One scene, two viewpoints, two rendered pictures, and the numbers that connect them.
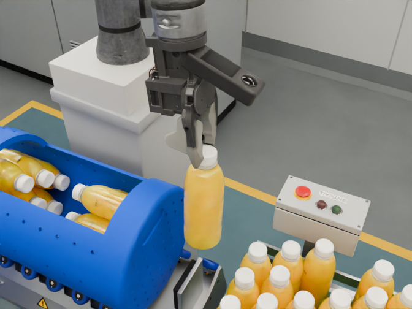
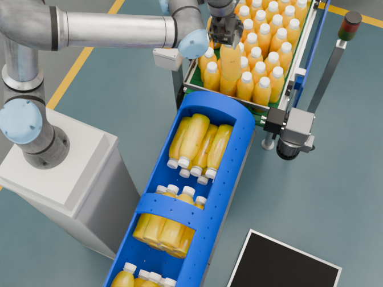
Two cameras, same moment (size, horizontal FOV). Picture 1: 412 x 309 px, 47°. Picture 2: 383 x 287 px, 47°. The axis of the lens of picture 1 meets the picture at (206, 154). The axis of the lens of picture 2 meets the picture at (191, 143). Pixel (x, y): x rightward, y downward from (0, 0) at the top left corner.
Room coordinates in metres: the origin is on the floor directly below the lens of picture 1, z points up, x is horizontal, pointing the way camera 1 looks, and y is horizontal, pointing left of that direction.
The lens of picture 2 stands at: (0.75, 0.86, 2.54)
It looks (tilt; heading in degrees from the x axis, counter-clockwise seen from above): 66 degrees down; 268
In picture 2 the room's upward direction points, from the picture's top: 5 degrees counter-clockwise
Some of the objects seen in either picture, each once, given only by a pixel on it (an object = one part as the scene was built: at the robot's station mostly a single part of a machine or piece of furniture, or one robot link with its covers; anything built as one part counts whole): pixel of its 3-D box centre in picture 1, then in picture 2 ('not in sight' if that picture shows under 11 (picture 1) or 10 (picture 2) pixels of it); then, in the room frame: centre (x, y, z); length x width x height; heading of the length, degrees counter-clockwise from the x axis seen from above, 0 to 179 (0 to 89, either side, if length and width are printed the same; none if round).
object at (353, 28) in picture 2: not in sight; (351, 22); (0.10, -0.14, 1.23); 0.06 x 0.06 x 0.04
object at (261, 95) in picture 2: not in sight; (261, 95); (0.43, -0.01, 0.99); 0.07 x 0.07 x 0.19
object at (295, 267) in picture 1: (286, 276); (208, 66); (0.62, -0.18, 0.99); 0.07 x 0.07 x 0.19
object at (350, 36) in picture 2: not in sight; (347, 30); (0.10, -0.14, 1.18); 0.06 x 0.06 x 0.05
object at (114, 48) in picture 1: (121, 37); (41, 142); (1.21, 0.24, 1.29); 0.15 x 0.15 x 0.10
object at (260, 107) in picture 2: not in sight; (229, 98); (0.55, -0.03, 0.96); 0.40 x 0.01 x 0.03; 154
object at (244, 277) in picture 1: (244, 276); not in sight; (0.55, -0.08, 1.09); 0.04 x 0.04 x 0.02
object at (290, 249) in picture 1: (290, 249); (208, 52); (0.62, -0.18, 1.09); 0.04 x 0.04 x 0.02
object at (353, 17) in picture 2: not in sight; (347, 31); (0.10, -0.14, 1.18); 0.06 x 0.06 x 0.16
